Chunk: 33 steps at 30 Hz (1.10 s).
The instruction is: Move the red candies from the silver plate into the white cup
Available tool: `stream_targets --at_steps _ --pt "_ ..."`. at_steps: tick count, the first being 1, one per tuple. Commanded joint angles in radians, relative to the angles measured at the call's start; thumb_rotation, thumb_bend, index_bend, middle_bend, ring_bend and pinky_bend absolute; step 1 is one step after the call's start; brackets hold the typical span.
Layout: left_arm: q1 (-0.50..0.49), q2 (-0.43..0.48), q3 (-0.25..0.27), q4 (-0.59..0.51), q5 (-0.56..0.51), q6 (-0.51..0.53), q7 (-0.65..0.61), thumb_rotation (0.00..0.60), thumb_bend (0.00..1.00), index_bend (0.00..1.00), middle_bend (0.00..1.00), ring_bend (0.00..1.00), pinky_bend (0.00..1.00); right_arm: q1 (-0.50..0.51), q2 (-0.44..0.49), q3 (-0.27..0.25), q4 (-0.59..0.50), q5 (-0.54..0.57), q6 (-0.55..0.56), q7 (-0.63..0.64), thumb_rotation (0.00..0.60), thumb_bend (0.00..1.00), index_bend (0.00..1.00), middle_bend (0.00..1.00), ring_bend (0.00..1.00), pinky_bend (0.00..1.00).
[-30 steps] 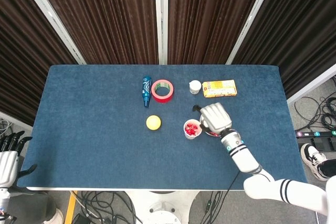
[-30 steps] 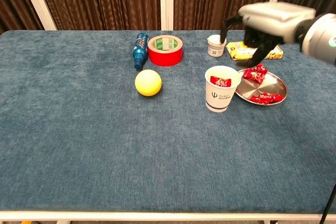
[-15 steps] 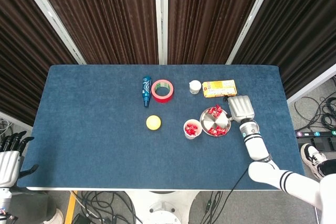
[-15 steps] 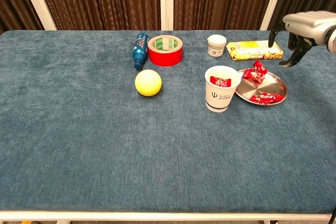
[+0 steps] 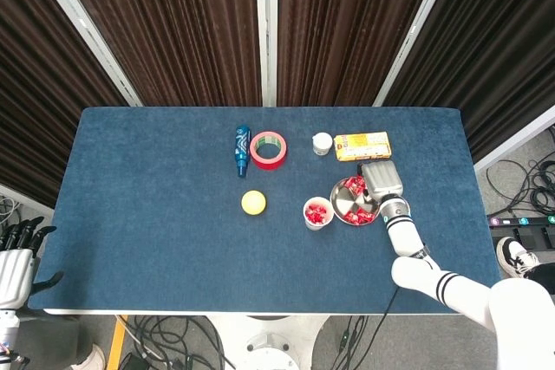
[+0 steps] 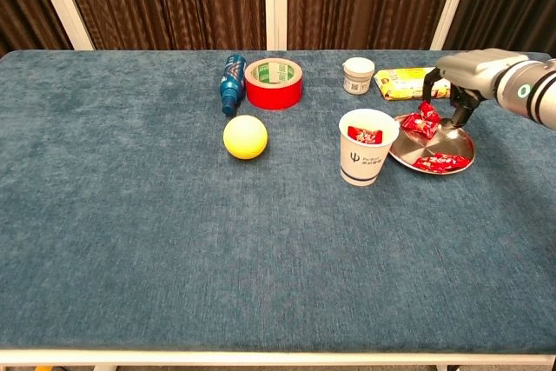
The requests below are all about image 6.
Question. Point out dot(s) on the round steel plate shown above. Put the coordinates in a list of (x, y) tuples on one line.
[(430, 145)]

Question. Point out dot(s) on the red candy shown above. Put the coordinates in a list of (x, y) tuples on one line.
[(454, 161), (417, 125), (428, 109), (428, 163), (365, 134)]

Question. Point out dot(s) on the yellow ball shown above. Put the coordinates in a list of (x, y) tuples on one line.
[(245, 136)]

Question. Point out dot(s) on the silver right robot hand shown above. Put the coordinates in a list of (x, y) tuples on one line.
[(473, 71)]

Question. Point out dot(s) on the red tape roll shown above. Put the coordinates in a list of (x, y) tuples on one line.
[(273, 93)]

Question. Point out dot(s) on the white partition frame post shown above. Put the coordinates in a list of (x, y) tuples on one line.
[(452, 1), (276, 1), (61, 1)]

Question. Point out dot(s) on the yellow biscuit box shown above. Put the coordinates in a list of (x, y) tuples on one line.
[(399, 82)]

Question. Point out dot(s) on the white table frame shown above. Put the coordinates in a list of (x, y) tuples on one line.
[(278, 358)]

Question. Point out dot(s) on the blue table cloth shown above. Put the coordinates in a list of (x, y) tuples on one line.
[(130, 214)]

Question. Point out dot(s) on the yellow bar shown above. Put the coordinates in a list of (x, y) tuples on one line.
[(43, 368)]

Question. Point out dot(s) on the blue patterned bottle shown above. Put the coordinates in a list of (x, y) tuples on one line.
[(232, 80)]

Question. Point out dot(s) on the small white jar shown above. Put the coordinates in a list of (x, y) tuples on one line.
[(358, 77)]

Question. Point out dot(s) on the brown pleated curtain panel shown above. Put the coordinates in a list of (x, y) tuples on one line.
[(21, 6), (165, 1), (508, 1), (365, 1)]

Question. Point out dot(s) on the white paper cup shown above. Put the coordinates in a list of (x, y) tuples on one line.
[(365, 162)]

